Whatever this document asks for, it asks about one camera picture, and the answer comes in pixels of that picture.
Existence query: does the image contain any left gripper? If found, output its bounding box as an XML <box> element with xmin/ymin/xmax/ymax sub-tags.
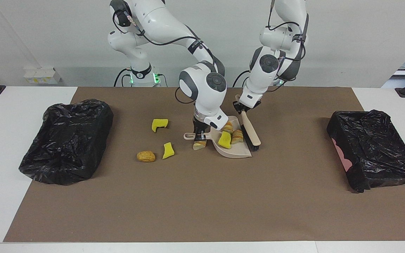
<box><xmin>233</xmin><ymin>101</ymin><xmax>262</xmax><ymax>114</ymax></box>

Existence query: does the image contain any wooden brush with black bristles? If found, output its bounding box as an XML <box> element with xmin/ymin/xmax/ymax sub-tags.
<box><xmin>235</xmin><ymin>94</ymin><xmax>261</xmax><ymax>151</ymax></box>

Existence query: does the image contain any round brown bread roll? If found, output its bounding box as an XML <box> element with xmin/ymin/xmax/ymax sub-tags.
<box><xmin>136</xmin><ymin>151</ymin><xmax>156</xmax><ymax>162</ymax></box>

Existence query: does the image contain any pink bin with black bag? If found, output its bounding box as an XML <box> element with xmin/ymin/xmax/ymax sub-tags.
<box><xmin>327</xmin><ymin>110</ymin><xmax>405</xmax><ymax>193</ymax></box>

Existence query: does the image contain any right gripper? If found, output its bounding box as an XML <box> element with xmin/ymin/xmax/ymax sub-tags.
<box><xmin>193</xmin><ymin>117</ymin><xmax>207</xmax><ymax>142</ymax></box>

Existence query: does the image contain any beige plastic dustpan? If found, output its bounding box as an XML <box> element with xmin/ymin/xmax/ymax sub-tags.
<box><xmin>184</xmin><ymin>116</ymin><xmax>252</xmax><ymax>158</ymax></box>

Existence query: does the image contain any yellow sponge piece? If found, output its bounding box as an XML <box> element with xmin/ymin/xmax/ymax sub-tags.
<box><xmin>162</xmin><ymin>142</ymin><xmax>175</xmax><ymax>159</ymax></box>
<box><xmin>152</xmin><ymin>119</ymin><xmax>169</xmax><ymax>133</ymax></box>
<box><xmin>218</xmin><ymin>131</ymin><xmax>232</xmax><ymax>149</ymax></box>

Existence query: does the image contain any white box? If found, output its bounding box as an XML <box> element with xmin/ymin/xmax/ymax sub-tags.
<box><xmin>24</xmin><ymin>67</ymin><xmax>61</xmax><ymax>85</ymax></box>

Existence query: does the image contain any black cable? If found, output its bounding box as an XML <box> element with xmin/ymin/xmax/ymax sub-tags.
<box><xmin>267</xmin><ymin>0</ymin><xmax>307</xmax><ymax>62</ymax></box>
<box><xmin>175</xmin><ymin>87</ymin><xmax>196</xmax><ymax>105</ymax></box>
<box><xmin>123</xmin><ymin>11</ymin><xmax>203</xmax><ymax>47</ymax></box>
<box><xmin>232</xmin><ymin>70</ymin><xmax>252</xmax><ymax>88</ymax></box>
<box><xmin>114</xmin><ymin>68</ymin><xmax>133</xmax><ymax>87</ymax></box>

